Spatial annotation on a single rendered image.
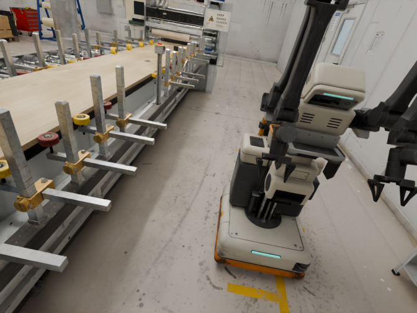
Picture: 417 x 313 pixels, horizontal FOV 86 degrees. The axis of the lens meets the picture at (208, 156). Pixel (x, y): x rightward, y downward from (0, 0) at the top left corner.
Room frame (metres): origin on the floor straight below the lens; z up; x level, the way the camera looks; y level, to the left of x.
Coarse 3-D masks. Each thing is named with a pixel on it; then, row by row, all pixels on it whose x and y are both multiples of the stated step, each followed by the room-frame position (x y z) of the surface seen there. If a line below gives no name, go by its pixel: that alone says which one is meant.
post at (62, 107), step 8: (56, 104) 0.79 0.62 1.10; (64, 104) 0.80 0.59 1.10; (56, 112) 0.79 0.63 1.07; (64, 112) 0.79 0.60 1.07; (64, 120) 0.79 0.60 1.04; (64, 128) 0.79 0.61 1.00; (72, 128) 0.82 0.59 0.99; (64, 136) 0.79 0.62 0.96; (72, 136) 0.81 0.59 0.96; (64, 144) 0.79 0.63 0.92; (72, 144) 0.80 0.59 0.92; (72, 152) 0.79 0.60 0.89; (72, 160) 0.79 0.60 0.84; (72, 176) 0.79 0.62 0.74; (80, 176) 0.81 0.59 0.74
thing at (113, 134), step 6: (78, 126) 1.09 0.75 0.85; (84, 126) 1.11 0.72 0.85; (90, 126) 1.12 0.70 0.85; (90, 132) 1.09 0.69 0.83; (114, 132) 1.09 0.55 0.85; (120, 132) 1.11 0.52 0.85; (120, 138) 1.08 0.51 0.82; (126, 138) 1.08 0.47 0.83; (132, 138) 1.08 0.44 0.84; (138, 138) 1.08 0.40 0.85; (144, 138) 1.08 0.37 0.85; (150, 138) 1.10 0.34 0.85; (150, 144) 1.07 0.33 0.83
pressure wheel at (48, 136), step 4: (48, 132) 0.88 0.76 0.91; (52, 132) 0.89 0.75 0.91; (40, 136) 0.84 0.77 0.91; (44, 136) 0.85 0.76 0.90; (48, 136) 0.85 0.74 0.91; (52, 136) 0.86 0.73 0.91; (56, 136) 0.87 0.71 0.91; (40, 140) 0.82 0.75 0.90; (44, 140) 0.82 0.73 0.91; (48, 140) 0.82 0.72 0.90; (52, 140) 0.83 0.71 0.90; (56, 140) 0.85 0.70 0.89; (40, 144) 0.82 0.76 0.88; (44, 144) 0.82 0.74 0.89; (48, 144) 0.82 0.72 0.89; (52, 144) 0.83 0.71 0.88; (56, 144) 0.85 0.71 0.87; (52, 148) 0.85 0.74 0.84; (52, 152) 0.85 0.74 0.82
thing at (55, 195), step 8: (0, 184) 0.59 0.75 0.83; (8, 184) 0.59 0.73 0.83; (16, 192) 0.59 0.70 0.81; (48, 192) 0.59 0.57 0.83; (56, 192) 0.60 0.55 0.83; (64, 192) 0.61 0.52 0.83; (56, 200) 0.58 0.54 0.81; (64, 200) 0.58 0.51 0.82; (72, 200) 0.58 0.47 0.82; (80, 200) 0.58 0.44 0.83; (88, 200) 0.59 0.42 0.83; (96, 200) 0.59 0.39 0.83; (104, 200) 0.60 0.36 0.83; (96, 208) 0.58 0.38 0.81; (104, 208) 0.58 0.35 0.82
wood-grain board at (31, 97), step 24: (144, 48) 3.80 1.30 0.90; (48, 72) 1.80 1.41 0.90; (72, 72) 1.91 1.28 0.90; (96, 72) 2.03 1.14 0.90; (144, 72) 2.33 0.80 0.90; (0, 96) 1.19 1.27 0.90; (24, 96) 1.25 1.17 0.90; (48, 96) 1.31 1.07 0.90; (72, 96) 1.38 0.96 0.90; (24, 120) 0.96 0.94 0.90; (48, 120) 1.01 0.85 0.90; (72, 120) 1.08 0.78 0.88; (24, 144) 0.77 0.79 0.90
